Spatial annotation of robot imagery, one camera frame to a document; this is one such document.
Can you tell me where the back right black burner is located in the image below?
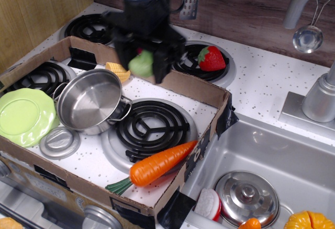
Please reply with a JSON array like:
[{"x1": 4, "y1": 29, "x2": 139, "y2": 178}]
[{"x1": 173, "y1": 43, "x2": 230, "y2": 82}]

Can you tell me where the back left black burner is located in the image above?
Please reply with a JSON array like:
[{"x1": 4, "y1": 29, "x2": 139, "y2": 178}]
[{"x1": 60, "y1": 14, "x2": 113, "y2": 44}]

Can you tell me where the small orange toy piece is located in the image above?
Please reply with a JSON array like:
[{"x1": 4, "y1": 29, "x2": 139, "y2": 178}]
[{"x1": 238, "y1": 218, "x2": 261, "y2": 229}]

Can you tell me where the silver toy sink basin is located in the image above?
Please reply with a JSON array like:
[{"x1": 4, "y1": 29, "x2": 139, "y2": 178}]
[{"x1": 182, "y1": 115, "x2": 334, "y2": 228}]

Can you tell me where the orange toy carrot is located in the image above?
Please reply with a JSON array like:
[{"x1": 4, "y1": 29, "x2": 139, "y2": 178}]
[{"x1": 105, "y1": 140, "x2": 198, "y2": 195}]

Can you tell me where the brown cardboard fence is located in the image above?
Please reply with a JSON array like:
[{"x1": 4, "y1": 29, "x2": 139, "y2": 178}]
[{"x1": 0, "y1": 36, "x2": 239, "y2": 229}]

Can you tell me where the light green toy broccoli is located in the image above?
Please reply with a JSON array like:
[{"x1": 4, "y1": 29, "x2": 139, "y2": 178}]
[{"x1": 128, "y1": 50, "x2": 153, "y2": 77}]

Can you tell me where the yellow toy corn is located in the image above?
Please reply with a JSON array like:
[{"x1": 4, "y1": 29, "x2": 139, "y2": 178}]
[{"x1": 105, "y1": 62, "x2": 131, "y2": 83}]

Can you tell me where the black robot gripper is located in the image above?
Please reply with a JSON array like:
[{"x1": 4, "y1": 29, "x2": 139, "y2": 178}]
[{"x1": 103, "y1": 0, "x2": 185, "y2": 84}]

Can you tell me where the silver toy faucet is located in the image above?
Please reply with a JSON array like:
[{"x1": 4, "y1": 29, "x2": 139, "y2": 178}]
[{"x1": 279, "y1": 0, "x2": 334, "y2": 134}]

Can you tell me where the silver oven front knob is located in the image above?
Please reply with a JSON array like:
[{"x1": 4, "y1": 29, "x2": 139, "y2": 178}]
[{"x1": 82, "y1": 205, "x2": 123, "y2": 229}]

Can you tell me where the stainless steel pot lid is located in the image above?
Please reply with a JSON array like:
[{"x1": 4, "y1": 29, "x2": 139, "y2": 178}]
[{"x1": 215, "y1": 170, "x2": 280, "y2": 227}]

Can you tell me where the silver front stove knob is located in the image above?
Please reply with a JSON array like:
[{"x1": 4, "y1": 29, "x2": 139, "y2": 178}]
[{"x1": 39, "y1": 127, "x2": 81, "y2": 160}]

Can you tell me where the light green plastic plate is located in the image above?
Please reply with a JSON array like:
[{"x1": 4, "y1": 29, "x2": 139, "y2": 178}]
[{"x1": 1, "y1": 88, "x2": 60, "y2": 148}]

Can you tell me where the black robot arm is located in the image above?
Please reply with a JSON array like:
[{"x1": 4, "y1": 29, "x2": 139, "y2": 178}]
[{"x1": 103, "y1": 0, "x2": 186, "y2": 84}]

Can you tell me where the front right black burner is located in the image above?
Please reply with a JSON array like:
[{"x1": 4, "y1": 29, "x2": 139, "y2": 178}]
[{"x1": 116, "y1": 100, "x2": 190, "y2": 163}]

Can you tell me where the orange toy at corner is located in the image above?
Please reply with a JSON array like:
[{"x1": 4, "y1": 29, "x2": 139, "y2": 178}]
[{"x1": 0, "y1": 217, "x2": 23, "y2": 229}]

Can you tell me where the white and red toy food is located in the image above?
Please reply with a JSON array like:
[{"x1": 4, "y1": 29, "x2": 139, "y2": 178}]
[{"x1": 194, "y1": 188, "x2": 221, "y2": 222}]

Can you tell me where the hanging metal ladle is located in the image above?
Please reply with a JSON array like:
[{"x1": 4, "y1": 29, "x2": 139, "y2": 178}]
[{"x1": 293, "y1": 0, "x2": 332, "y2": 54}]

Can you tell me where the red toy strawberry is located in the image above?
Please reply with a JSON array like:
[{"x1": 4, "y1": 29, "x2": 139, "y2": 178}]
[{"x1": 197, "y1": 45, "x2": 226, "y2": 72}]

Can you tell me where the yellow orange toy pumpkin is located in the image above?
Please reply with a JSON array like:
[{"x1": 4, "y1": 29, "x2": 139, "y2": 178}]
[{"x1": 284, "y1": 211, "x2": 334, "y2": 229}]

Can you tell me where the hanging slotted metal spatula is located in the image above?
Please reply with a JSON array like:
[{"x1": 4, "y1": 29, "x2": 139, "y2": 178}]
[{"x1": 179, "y1": 0, "x2": 198, "y2": 20}]

